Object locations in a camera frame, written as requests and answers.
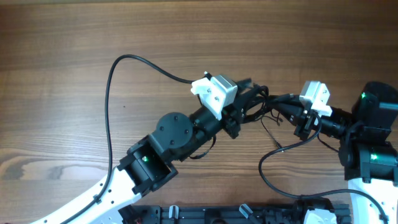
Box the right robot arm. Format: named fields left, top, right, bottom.
left=268, top=81, right=397, bottom=223

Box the left camera black cable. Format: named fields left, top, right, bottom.
left=58, top=54, right=200, bottom=224

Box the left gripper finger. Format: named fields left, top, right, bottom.
left=241, top=85, right=269, bottom=123
left=236, top=78, right=252, bottom=90

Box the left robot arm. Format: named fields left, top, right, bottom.
left=38, top=76, right=269, bottom=223

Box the black usb cable bundle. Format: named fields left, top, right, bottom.
left=239, top=79, right=285, bottom=153

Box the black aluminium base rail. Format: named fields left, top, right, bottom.
left=119, top=198, right=353, bottom=224

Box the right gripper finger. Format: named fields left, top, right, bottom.
left=269, top=103, right=303, bottom=119
left=269, top=93, right=299, bottom=103

